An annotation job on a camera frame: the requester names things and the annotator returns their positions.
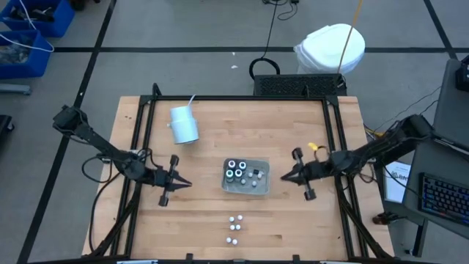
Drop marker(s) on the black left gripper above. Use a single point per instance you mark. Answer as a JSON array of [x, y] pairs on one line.
[[165, 179]]

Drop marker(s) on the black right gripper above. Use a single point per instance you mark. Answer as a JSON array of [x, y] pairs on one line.
[[315, 170]]

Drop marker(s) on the grey plastic bin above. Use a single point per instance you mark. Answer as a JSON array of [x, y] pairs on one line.
[[264, 188]]

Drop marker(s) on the large green-capped dye bottle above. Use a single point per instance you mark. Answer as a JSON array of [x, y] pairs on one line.
[[229, 174]]

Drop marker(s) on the large blue-capped dye bottle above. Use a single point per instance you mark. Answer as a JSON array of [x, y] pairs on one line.
[[242, 164]]

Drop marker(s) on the large purple-capped dye bottle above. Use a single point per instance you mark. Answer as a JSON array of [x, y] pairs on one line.
[[231, 164]]

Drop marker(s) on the large black-capped dye bottle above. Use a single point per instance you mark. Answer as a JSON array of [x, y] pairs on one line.
[[238, 173]]

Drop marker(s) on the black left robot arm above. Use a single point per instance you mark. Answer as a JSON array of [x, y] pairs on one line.
[[95, 139]]

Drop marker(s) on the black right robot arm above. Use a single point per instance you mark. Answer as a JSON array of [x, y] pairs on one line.
[[381, 144]]

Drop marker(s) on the black perforated computer case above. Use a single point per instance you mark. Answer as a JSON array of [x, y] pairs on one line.
[[293, 85]]

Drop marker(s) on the white printed paper sheet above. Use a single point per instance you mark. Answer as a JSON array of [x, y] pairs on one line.
[[395, 187]]

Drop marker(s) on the black desk foot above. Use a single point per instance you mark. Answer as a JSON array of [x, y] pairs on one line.
[[388, 218]]

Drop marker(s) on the white bagged trash bin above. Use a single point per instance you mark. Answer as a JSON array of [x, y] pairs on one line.
[[322, 47]]

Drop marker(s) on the grey side desk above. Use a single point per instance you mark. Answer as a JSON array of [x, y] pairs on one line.
[[432, 165], [454, 110]]

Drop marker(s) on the black backlit keyboard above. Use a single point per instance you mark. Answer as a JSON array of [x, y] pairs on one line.
[[443, 198]]

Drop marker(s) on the blue storage bin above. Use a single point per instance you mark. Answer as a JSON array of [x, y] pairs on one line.
[[60, 22], [33, 66]]

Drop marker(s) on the grey metal bar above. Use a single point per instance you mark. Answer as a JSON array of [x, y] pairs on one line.
[[14, 89]]

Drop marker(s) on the black desktop device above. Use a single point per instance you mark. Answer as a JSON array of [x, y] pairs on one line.
[[462, 73]]

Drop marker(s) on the black aluminium table frame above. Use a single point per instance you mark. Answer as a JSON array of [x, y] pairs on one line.
[[238, 98]]

